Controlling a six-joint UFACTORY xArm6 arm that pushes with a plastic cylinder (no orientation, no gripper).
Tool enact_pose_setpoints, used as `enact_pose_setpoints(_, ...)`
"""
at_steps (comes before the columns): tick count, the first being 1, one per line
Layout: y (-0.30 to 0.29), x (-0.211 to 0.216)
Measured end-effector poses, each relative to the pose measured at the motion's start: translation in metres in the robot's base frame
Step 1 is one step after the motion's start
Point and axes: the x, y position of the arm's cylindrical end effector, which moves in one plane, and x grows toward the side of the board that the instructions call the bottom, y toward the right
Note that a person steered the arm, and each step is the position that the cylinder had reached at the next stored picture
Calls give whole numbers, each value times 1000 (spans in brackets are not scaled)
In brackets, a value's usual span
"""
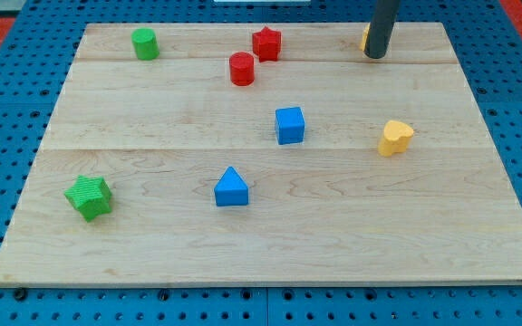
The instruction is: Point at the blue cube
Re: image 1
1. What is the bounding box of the blue cube block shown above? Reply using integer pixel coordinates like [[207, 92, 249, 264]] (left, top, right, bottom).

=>
[[275, 107, 305, 145]]

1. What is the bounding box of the blue triangular prism block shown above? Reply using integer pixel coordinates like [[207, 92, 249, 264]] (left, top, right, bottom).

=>
[[214, 167, 249, 206]]

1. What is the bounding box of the red cylinder block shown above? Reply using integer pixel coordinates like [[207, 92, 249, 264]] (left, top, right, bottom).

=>
[[229, 52, 255, 86]]

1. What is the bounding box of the light wooden board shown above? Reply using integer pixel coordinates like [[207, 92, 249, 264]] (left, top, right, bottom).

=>
[[0, 23, 522, 288]]

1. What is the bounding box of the red star block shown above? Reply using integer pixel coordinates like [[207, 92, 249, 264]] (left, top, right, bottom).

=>
[[252, 26, 282, 62]]

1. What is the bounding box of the yellow heart block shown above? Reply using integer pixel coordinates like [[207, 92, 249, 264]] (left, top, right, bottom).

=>
[[377, 120, 415, 157]]

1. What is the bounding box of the yellow block behind rod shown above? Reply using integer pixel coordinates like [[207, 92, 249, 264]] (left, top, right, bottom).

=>
[[360, 23, 370, 53]]

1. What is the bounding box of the green cylinder block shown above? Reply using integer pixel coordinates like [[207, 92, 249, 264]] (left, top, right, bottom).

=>
[[131, 28, 160, 61]]

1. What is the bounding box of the green star block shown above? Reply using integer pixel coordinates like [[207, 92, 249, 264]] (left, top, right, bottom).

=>
[[64, 175, 112, 222]]

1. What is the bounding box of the dark grey cylindrical pointer rod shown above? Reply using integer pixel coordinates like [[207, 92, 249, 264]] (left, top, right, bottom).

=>
[[364, 0, 401, 59]]

